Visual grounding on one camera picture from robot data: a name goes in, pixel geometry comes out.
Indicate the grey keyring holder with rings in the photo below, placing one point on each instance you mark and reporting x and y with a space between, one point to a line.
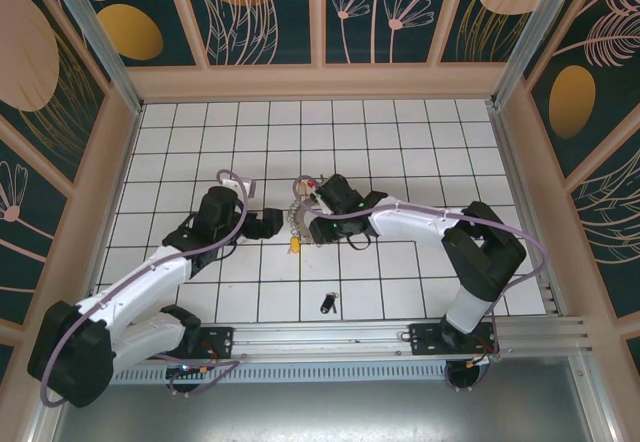
302 224

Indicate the yellow key tag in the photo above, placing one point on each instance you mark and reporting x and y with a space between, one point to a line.
295 247

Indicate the black key fob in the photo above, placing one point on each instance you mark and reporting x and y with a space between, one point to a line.
327 304

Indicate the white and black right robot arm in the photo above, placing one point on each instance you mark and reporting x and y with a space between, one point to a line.
415 222

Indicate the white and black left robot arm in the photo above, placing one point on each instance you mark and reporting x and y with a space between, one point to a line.
145 282

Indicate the grey metal sheet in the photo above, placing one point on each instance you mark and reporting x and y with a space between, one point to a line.
320 412

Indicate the small black base plate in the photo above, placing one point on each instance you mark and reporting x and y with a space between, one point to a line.
220 337

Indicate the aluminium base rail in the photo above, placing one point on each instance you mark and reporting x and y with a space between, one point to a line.
320 337

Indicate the wide black base plate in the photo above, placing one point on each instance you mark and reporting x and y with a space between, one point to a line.
425 337

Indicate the aluminium side rail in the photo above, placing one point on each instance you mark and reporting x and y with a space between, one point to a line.
520 202

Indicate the aluminium corner post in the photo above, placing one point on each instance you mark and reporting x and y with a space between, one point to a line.
525 37
100 47

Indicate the aluminium frame rail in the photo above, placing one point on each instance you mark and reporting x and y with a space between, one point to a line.
595 402
42 427

